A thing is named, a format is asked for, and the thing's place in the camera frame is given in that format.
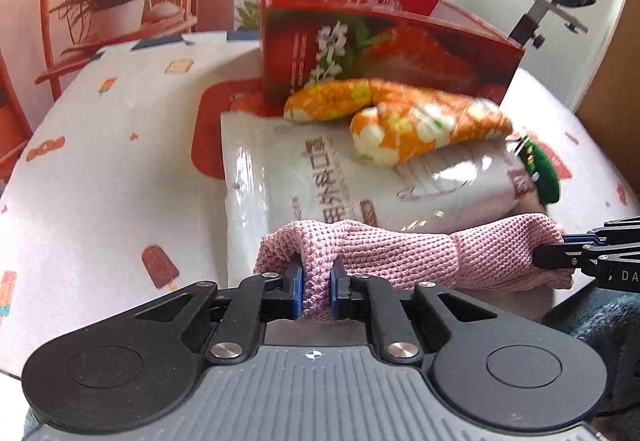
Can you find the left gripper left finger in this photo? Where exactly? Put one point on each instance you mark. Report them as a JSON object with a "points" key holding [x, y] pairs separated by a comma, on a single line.
{"points": [[287, 300]]}

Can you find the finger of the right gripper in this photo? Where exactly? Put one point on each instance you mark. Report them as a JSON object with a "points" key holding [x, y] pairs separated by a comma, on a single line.
{"points": [[616, 232], [582, 256]]}

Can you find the white mask plastic bag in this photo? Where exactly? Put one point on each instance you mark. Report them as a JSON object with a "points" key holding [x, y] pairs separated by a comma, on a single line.
{"points": [[277, 172]]}

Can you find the red strawberry cardboard box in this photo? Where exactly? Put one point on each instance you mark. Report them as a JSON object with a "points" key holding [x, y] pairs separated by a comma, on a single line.
{"points": [[421, 43]]}

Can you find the orange floral rolled towel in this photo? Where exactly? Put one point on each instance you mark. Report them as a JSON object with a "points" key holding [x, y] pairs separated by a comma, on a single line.
{"points": [[391, 123]]}

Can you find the white patterned table cloth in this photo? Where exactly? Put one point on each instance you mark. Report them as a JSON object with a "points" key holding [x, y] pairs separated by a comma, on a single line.
{"points": [[120, 197]]}

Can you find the green felt zongzi toy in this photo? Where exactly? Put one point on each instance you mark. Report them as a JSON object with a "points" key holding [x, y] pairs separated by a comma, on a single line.
{"points": [[540, 170]]}

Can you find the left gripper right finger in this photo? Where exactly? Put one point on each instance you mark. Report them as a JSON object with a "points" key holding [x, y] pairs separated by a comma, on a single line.
{"points": [[348, 298]]}

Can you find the pink knitted cloth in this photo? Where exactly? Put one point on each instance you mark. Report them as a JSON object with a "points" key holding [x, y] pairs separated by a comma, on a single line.
{"points": [[497, 256]]}

